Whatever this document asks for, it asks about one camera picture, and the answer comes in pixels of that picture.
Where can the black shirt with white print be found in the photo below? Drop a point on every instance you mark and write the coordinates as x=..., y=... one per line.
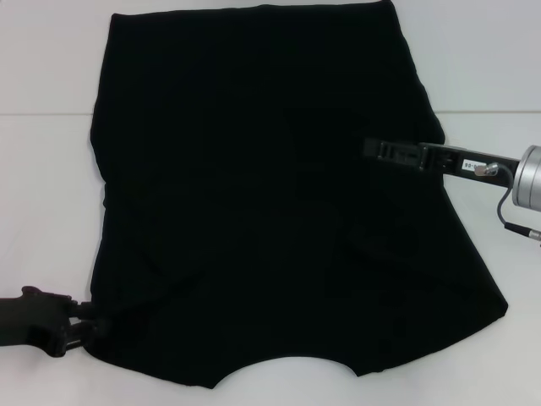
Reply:
x=253, y=127

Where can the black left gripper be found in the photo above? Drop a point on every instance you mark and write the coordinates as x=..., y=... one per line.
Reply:
x=29, y=321

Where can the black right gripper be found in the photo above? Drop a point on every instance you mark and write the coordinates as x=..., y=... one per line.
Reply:
x=456, y=162

